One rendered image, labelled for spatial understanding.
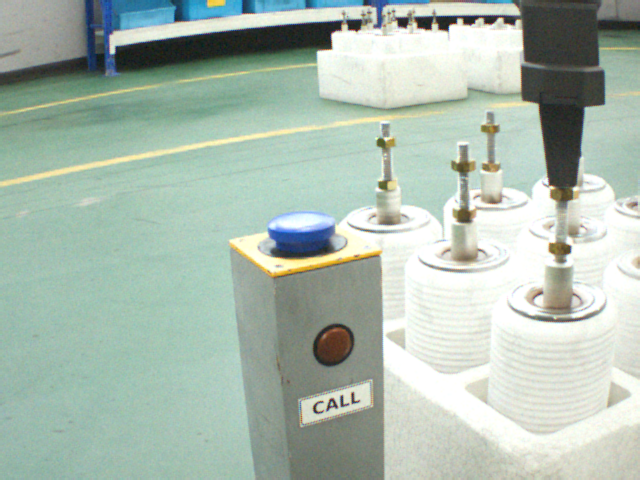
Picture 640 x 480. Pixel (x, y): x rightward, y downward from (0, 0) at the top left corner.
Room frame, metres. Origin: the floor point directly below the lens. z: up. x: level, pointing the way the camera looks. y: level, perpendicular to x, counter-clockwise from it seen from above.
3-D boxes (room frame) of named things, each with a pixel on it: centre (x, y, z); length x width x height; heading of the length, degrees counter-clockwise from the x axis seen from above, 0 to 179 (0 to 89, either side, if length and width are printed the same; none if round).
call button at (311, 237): (0.49, 0.01, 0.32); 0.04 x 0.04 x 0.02
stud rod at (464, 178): (0.64, -0.11, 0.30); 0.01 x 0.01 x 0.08
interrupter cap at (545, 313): (0.53, -0.16, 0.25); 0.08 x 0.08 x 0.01
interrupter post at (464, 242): (0.64, -0.11, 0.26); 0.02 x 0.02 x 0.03
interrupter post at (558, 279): (0.53, -0.16, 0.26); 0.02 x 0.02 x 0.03
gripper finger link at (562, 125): (0.52, -0.16, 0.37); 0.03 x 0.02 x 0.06; 76
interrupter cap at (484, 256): (0.64, -0.11, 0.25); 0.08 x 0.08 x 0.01
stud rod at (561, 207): (0.53, -0.16, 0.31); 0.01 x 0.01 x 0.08
